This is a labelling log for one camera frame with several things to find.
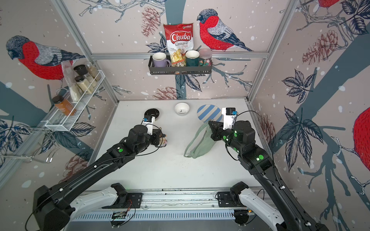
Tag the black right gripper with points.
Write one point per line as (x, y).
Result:
(217, 131)

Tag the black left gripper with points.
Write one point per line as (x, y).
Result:
(156, 133)

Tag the green corduroy bag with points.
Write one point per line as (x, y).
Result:
(201, 144)

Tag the plush doll keychain decoration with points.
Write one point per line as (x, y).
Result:
(164, 142)

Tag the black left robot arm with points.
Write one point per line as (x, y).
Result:
(55, 207)

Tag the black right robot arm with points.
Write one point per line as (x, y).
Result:
(287, 214)

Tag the clear plastic bag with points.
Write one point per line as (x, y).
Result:
(69, 76)

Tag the red Chuba chips bag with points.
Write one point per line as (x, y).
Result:
(179, 41)

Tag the blue striped plate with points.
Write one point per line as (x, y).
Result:
(209, 112)

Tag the black glazed bowl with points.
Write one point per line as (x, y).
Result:
(153, 112)

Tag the white ceramic bowl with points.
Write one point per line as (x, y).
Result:
(182, 108)

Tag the pink lidded candy jar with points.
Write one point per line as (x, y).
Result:
(205, 57)

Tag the purple mug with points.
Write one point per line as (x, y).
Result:
(160, 60)

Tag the green mug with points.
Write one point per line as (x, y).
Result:
(192, 58)

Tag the beige spice jar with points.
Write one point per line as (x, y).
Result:
(84, 84)

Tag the small glass spice jar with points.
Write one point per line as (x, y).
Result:
(93, 71)

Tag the black lid spice jar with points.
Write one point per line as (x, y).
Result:
(83, 73)

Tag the orange spice jar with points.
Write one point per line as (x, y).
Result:
(64, 105)

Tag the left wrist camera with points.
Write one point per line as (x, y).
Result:
(149, 123)

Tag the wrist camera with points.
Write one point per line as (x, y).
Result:
(229, 116)
(149, 123)

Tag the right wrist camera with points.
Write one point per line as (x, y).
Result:
(229, 116)

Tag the black wall shelf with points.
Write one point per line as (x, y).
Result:
(184, 70)

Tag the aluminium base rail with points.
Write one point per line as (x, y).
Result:
(178, 206)

